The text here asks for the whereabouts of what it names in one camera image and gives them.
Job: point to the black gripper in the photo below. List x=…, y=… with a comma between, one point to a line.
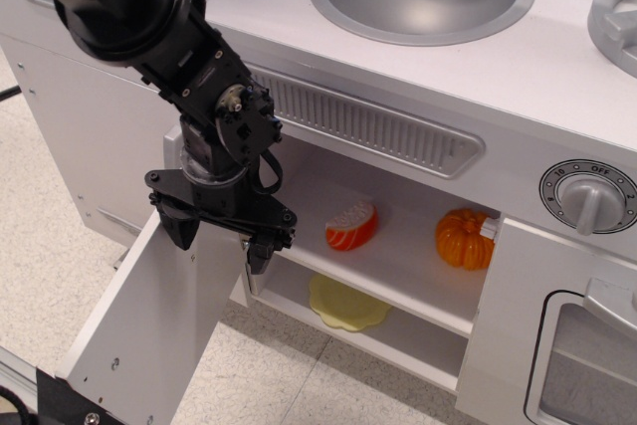
x=242, y=204

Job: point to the white cabinet door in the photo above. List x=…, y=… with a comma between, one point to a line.
x=139, y=348

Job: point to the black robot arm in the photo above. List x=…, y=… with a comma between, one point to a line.
x=227, y=119

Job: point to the white toy kitchen cabinet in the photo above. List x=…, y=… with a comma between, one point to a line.
x=537, y=94

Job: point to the silver fridge emblem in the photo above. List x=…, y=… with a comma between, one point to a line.
x=122, y=223

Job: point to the toy salmon sushi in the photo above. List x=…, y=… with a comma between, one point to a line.
x=353, y=227

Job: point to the yellow toy plate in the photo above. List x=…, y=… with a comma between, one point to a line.
x=343, y=307

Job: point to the white fridge door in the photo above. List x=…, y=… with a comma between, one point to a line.
x=76, y=139

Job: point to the silver vent grille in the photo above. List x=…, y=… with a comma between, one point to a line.
x=429, y=146

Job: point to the orange toy pumpkin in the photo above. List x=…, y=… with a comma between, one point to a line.
x=459, y=241

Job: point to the silver timer knob dial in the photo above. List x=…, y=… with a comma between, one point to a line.
x=589, y=196

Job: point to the toy oven door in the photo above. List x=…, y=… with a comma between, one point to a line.
x=583, y=369

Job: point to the silver toy faucet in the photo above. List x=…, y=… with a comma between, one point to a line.
x=612, y=29

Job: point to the silver fridge door handle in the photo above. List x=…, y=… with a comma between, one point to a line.
x=172, y=148

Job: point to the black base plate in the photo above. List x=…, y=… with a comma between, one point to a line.
x=59, y=403

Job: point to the aluminium frame rail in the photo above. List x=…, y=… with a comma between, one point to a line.
x=19, y=376

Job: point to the silver oven door handle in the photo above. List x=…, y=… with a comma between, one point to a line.
x=613, y=304

